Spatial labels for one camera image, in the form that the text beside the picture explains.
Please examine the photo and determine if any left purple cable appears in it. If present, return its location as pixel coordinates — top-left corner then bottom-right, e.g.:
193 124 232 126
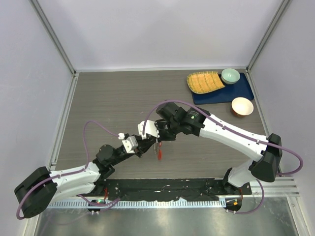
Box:
16 120 121 220

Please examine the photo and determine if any yellow woven bamboo plate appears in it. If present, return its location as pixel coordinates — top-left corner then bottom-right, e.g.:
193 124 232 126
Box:
187 71 225 94

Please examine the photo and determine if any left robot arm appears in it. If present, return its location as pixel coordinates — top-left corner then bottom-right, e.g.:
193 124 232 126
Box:
14 136 159 220

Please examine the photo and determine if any purple cable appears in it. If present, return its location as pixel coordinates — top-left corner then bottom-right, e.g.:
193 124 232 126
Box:
16 120 121 220
141 99 304 214

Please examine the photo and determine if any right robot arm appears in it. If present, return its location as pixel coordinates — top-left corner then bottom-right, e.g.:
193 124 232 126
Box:
155 102 283 194

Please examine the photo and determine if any left aluminium frame post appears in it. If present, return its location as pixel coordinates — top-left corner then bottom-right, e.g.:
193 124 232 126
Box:
29 0 76 77

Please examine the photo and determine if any light green bowl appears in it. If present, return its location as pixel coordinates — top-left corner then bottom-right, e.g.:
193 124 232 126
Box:
221 68 240 85

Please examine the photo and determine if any brown white bowl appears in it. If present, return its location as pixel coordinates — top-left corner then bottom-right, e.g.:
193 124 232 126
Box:
231 97 254 117

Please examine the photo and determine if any dark blue tray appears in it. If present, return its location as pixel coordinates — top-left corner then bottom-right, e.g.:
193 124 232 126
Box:
191 73 254 105

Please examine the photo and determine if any right aluminium frame post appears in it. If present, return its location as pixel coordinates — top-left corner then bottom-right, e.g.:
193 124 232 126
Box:
246 0 292 72

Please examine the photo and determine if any aluminium frame post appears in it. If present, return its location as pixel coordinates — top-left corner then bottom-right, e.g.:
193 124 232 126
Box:
246 0 292 72
29 0 76 77

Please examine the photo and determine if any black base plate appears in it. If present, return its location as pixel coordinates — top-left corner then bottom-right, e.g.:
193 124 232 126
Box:
101 178 252 202

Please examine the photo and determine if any white slotted cable duct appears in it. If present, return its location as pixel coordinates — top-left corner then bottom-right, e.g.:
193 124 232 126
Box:
48 198 226 209

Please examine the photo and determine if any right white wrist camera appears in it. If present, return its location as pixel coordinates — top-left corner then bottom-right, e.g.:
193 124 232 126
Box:
137 120 159 140

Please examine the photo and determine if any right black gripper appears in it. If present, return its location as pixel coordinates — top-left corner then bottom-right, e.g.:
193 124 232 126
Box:
150 120 181 143

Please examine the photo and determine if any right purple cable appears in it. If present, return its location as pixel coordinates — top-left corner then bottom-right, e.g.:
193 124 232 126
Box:
141 99 304 214

